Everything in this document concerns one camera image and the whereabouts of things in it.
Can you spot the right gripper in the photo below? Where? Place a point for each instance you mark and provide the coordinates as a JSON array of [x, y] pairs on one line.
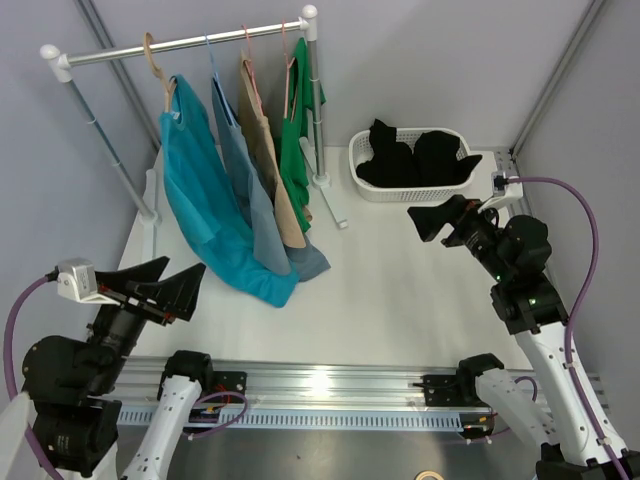
[[457, 212]]

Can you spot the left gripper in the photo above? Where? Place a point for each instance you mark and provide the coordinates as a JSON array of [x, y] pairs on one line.
[[174, 295]]

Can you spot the teal t shirt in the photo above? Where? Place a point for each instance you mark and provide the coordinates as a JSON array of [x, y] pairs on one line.
[[202, 200]]

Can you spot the grey blue t shirt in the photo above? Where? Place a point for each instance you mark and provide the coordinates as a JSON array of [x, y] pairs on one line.
[[257, 209]]

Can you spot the light blue wire hanger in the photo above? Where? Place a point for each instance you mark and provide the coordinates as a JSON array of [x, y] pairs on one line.
[[229, 112]]

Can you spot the beige wooden hanger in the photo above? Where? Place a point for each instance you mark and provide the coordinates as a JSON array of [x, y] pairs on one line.
[[168, 83]]

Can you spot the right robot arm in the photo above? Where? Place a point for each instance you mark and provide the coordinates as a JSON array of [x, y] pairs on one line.
[[574, 438]]

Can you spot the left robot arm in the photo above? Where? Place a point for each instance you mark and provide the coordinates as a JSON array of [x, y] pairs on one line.
[[74, 434]]

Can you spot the green t shirt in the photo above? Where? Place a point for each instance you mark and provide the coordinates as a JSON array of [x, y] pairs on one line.
[[298, 96]]

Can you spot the beige t shirt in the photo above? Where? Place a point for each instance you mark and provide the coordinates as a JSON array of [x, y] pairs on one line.
[[260, 143]]

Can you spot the black garment in basket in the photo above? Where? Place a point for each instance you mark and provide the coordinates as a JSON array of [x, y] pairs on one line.
[[431, 162]]

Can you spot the white plastic laundry basket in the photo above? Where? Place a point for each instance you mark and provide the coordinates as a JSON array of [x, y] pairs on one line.
[[361, 151]]

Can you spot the white metal clothes rack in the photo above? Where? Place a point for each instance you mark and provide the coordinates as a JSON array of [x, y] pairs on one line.
[[143, 236]]

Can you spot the tape roll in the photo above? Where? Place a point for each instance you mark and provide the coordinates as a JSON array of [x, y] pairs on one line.
[[428, 475]]

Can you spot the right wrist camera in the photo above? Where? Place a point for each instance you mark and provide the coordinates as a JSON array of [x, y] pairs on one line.
[[506, 190]]

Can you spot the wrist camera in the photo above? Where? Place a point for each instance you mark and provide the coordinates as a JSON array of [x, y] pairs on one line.
[[76, 281], [506, 190]]

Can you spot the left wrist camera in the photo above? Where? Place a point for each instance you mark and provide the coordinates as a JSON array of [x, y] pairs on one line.
[[76, 281]]

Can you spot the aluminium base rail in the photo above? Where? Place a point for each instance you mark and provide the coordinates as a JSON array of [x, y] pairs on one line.
[[296, 386]]

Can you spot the slotted cable duct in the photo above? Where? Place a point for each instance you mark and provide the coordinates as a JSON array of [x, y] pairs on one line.
[[409, 421]]

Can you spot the pink wire hanger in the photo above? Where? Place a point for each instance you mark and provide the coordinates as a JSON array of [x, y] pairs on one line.
[[251, 71], [289, 62]]

